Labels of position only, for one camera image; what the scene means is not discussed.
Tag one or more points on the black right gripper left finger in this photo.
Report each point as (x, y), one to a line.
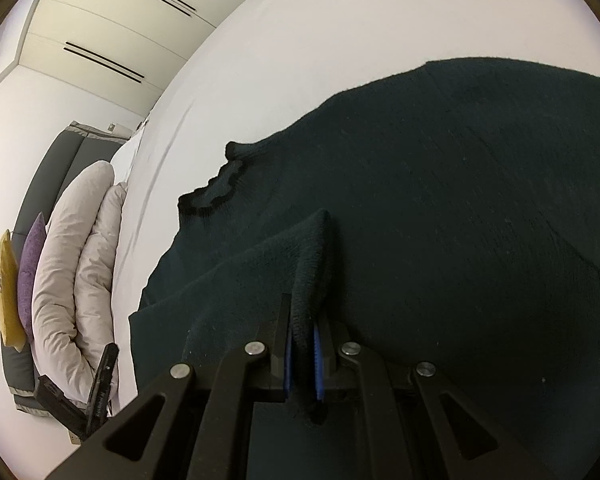
(191, 422)

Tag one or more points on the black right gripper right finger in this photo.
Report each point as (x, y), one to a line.
(410, 429)

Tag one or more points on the dark green knit sweater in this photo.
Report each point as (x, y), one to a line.
(450, 214)

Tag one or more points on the white folded duvet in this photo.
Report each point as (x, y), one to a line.
(71, 308)

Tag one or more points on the yellow cushion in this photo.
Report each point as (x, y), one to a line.
(11, 329)

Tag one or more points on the purple cushion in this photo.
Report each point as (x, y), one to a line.
(30, 256)

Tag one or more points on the dark grey headboard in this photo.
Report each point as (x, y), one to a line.
(75, 148)

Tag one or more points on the white bed sheet mattress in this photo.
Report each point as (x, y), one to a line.
(272, 61)

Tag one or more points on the cream wardrobe with handles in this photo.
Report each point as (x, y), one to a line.
(124, 51)

